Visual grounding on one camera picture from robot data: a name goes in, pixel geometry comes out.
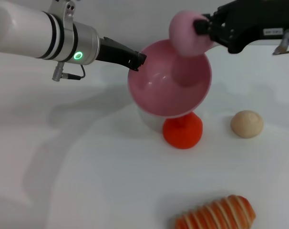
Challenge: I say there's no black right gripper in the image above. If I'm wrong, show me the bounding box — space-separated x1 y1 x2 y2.
194 0 289 54

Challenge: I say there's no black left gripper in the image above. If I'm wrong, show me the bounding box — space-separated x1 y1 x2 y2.
96 36 147 73

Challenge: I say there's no pink toy peach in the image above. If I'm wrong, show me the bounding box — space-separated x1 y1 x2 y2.
168 10 213 58

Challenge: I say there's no pink plastic bowl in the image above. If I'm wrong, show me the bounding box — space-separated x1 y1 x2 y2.
127 40 212 117

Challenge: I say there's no orange toy pear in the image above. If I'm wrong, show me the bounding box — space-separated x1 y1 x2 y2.
162 111 203 150

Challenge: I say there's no beige toy bun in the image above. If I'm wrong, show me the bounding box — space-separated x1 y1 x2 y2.
230 110 264 138

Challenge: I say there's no orange white striped toy bread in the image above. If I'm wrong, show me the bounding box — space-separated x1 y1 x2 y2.
175 195 257 229

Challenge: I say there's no left arm connector with cable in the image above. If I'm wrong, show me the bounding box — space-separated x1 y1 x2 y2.
52 62 86 82

